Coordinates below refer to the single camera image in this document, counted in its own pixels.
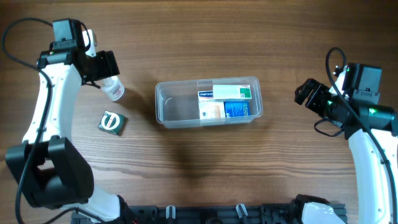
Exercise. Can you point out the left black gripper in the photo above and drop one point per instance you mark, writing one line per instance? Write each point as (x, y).
(104, 65)

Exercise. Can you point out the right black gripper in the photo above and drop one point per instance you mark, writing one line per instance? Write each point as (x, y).
(302, 92)

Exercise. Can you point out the white calamine lotion bottle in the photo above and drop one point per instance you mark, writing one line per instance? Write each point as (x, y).
(113, 88)

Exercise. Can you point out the blue Vicks lozenge box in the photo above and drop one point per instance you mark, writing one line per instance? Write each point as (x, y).
(236, 109)

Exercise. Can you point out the white green Panadol box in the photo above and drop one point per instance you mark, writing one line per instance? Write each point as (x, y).
(232, 92)

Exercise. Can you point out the white Hansaplast plaster box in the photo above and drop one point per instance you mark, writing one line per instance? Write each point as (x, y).
(208, 107)

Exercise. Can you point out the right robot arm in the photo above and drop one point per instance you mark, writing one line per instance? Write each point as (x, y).
(371, 131)

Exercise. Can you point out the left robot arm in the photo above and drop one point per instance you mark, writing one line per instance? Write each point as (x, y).
(49, 170)

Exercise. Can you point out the clear plastic container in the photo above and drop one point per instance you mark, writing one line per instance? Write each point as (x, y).
(177, 102)

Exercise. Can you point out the green square tin box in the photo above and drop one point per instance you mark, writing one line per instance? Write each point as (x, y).
(112, 123)

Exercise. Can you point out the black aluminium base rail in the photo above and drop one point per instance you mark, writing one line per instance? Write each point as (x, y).
(265, 214)

